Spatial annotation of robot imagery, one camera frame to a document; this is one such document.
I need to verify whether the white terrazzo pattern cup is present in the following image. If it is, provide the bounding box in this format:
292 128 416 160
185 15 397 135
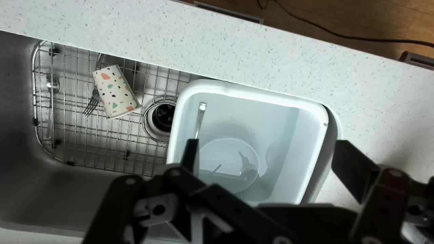
92 66 139 118

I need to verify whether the steel kitchen sink basin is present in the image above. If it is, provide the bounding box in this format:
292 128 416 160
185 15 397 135
0 30 218 234

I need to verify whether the round sink drain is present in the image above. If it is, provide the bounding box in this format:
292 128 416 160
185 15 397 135
142 95 176 143

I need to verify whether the black cable on floor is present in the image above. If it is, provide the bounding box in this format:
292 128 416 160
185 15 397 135
256 0 434 49

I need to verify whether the white plastic wash tub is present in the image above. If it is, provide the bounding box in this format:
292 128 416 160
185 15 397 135
166 79 337 207

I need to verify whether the clear bowl in tub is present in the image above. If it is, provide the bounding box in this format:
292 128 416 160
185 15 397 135
196 139 258 194

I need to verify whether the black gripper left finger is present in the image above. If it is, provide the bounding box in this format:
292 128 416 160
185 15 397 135
180 139 199 173

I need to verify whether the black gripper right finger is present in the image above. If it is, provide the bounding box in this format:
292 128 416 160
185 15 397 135
330 140 379 204

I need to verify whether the metal utensil in tub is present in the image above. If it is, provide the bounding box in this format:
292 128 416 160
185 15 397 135
193 102 207 140

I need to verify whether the wire sink bottom grid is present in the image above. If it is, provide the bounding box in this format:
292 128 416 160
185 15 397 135
31 41 195 177

